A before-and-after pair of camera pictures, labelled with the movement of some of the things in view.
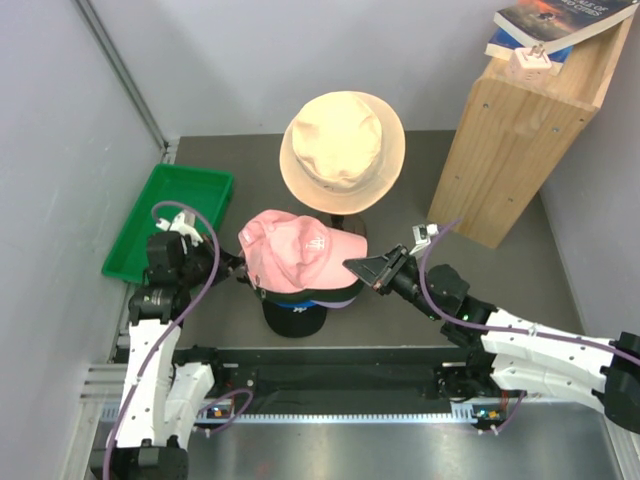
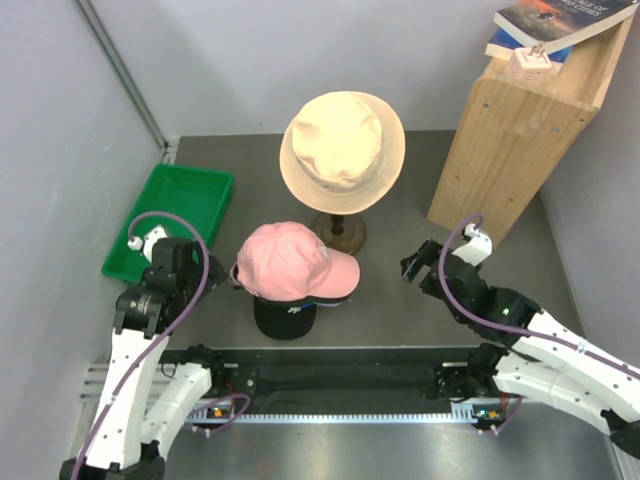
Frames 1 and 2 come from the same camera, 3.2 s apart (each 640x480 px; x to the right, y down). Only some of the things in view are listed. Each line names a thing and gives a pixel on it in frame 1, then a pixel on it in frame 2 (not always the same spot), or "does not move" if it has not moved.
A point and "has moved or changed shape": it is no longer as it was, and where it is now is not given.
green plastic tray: x=210 y=190 does not move
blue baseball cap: x=301 y=304 → x=313 y=305
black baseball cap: x=293 y=321 has moved or changed shape
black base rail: x=342 y=375 does not move
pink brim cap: x=294 y=253 has moved or changed shape
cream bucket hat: x=342 y=152 does not move
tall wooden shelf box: x=511 y=136 does not move
